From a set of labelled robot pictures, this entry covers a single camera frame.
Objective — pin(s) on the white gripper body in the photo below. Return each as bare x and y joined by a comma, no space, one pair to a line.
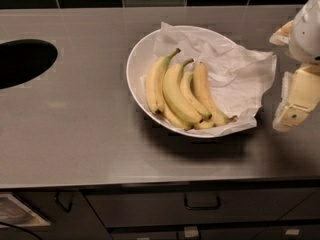
306,34

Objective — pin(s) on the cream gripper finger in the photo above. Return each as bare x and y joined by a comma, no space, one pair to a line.
281,36
300,95

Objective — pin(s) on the large yellow banana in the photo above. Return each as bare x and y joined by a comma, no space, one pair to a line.
174,97

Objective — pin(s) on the rightmost yellow banana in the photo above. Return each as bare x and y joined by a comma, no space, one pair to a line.
203,94

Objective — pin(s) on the white ceramic bowl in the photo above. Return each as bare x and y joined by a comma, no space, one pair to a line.
137,67

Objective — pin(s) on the thin yellow banana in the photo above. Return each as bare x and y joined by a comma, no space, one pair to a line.
186,90

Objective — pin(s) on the leftmost yellow banana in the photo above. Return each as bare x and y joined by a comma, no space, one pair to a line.
154,80

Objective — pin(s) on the white crumpled paper sheet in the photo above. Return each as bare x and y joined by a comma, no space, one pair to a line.
230,70

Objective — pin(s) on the right white drawer label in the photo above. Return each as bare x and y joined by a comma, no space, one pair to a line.
292,232

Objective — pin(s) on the lower grey drawer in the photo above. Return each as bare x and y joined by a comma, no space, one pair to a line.
307,232

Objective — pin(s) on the grey drawer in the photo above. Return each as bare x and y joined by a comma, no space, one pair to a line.
159,209
307,232

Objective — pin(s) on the small white drawer label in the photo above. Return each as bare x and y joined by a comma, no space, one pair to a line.
191,233

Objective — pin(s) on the grey drawer front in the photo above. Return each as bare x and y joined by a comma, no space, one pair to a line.
159,209

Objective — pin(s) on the grey cabinet door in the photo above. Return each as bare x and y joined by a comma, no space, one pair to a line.
82,223

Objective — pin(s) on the dark oval sink opening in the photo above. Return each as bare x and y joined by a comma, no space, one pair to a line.
23,60

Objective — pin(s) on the black drawer handle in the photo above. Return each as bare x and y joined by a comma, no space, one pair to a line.
201,201

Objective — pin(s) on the black cabinet door handle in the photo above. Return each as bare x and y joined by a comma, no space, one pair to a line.
64,200

